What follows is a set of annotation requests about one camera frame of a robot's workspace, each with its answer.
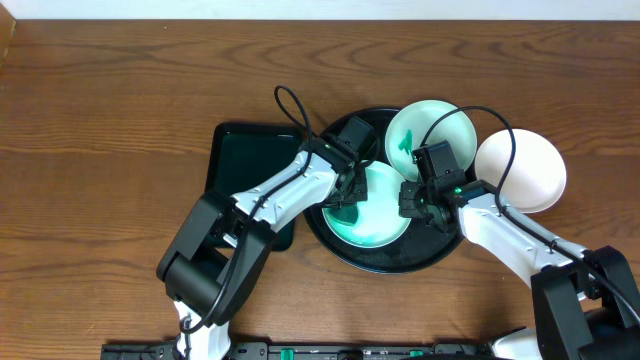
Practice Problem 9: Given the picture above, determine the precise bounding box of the green scrub sponge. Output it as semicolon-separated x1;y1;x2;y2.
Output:
325;205;359;226

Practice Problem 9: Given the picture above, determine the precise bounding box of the mint green plate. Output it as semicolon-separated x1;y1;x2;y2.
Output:
385;100;477;182
322;161;411;248

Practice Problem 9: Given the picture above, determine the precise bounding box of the white plate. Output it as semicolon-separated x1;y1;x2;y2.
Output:
474;129;567;213

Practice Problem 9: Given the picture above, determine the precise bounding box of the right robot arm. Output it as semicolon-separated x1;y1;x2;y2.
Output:
399;174;639;360

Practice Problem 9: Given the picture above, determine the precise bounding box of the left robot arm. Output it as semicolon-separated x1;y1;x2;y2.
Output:
156;135;376;359

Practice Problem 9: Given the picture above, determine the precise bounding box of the round black tray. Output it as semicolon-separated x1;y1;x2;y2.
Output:
302;106;474;275

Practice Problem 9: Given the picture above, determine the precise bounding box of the black rectangular tray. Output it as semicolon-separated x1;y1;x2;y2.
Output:
203;121;305;252

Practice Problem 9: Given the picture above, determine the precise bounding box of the right black cable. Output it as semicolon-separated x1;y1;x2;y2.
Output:
418;105;640;326

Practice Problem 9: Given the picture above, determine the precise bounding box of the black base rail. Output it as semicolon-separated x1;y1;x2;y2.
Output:
100;341;540;360

